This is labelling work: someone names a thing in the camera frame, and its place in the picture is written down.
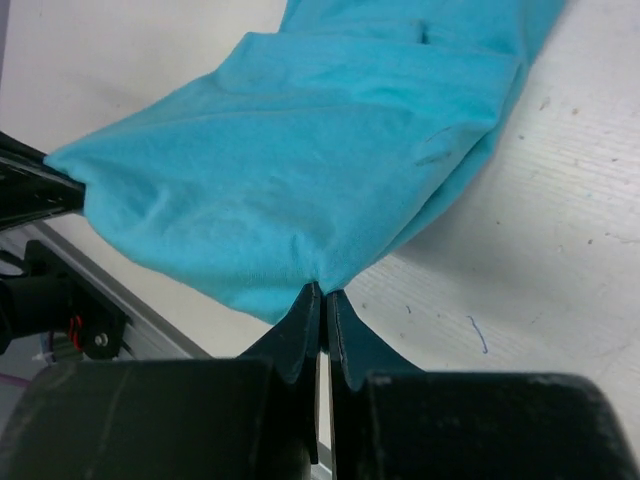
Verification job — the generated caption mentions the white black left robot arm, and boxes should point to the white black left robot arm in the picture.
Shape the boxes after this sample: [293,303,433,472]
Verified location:
[1,133,85,351]

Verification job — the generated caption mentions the aluminium mounting rail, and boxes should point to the aluminium mounting rail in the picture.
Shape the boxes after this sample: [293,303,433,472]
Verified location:
[1,222,208,361]

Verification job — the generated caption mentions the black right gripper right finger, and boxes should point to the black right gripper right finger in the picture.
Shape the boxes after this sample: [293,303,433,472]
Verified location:
[325,292,639,479]

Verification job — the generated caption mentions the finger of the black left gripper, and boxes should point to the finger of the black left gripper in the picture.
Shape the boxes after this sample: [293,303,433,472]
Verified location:
[0,132,85,231]

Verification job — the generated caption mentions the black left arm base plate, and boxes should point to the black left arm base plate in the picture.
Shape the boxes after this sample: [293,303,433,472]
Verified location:
[67,282,129,360]

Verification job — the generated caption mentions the turquoise t shirt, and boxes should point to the turquoise t shirt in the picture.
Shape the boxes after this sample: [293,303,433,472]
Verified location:
[45,1,565,324]

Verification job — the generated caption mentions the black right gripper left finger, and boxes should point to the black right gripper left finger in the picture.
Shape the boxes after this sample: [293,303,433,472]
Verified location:
[1,284,321,479]

